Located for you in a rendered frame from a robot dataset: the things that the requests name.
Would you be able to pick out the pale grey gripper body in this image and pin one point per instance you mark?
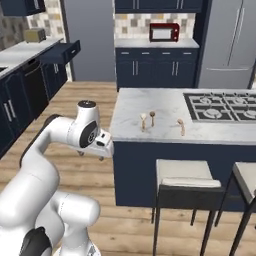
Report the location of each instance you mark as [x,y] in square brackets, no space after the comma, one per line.
[96,150]

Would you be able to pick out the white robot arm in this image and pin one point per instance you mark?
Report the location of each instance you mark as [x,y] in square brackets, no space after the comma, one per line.
[36,173]

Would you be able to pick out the navy cupboard under drawer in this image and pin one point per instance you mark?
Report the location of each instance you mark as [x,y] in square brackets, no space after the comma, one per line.
[55,78]

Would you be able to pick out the navy open drawer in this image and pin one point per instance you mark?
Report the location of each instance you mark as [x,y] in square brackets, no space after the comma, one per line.
[60,52]

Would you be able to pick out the navy kitchen island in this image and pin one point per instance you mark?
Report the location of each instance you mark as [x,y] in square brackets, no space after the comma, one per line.
[140,173]

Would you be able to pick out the brown wooden spoon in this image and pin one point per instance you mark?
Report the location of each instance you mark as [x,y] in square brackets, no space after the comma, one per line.
[152,117]

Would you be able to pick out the black dishwasher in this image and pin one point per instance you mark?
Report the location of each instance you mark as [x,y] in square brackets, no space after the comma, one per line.
[35,88]

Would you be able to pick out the navy base cupboards with arches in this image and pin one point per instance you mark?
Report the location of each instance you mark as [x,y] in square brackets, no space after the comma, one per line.
[13,106]

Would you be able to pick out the black stool with grey cushion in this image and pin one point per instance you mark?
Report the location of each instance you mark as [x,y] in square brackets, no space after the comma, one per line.
[246,180]
[183,176]

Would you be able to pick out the tan wooden spatula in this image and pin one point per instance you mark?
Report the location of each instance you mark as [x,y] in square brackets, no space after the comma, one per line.
[181,126]

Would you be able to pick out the navy base cupboards run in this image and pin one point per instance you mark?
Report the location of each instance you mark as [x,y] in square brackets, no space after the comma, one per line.
[156,68]

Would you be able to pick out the steel sink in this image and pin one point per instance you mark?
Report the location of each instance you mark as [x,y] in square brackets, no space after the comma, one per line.
[2,69]

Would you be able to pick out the tan toaster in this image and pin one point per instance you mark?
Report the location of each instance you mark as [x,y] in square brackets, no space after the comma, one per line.
[35,35]

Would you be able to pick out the black gas hob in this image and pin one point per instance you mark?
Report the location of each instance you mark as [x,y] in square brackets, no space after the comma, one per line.
[220,106]

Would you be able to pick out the red microwave oven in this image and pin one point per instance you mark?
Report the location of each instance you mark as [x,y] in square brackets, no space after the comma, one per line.
[164,32]

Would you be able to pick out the grey steel fridge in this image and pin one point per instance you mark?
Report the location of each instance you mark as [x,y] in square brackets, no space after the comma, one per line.
[226,40]

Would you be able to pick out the navy wall cupboards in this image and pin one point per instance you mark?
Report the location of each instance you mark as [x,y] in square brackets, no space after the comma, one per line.
[156,5]

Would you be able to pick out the navy wall cupboard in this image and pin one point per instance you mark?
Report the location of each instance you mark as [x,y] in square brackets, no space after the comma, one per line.
[20,6]

